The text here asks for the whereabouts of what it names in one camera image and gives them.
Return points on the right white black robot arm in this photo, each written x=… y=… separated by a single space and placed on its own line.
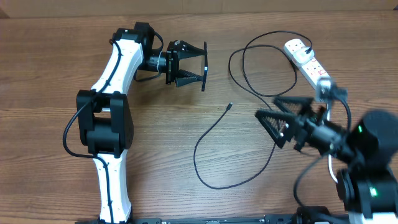
x=367 y=186

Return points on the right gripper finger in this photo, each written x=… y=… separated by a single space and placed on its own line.
x=296 y=105
x=279 y=125

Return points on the white charger plug adapter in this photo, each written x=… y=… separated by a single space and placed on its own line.
x=302 y=56

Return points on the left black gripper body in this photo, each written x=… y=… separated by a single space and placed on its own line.
x=171 y=61

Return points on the white power strip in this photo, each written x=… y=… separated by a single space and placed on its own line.
x=313 y=69

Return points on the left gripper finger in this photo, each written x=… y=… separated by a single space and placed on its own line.
x=185 y=77
x=186 y=50

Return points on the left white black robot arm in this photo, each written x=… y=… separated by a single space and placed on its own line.
x=104 y=116

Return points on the Samsung Galaxy smartphone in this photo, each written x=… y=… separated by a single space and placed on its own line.
x=205 y=67

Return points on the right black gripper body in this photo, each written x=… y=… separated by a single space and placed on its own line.
x=300 y=124

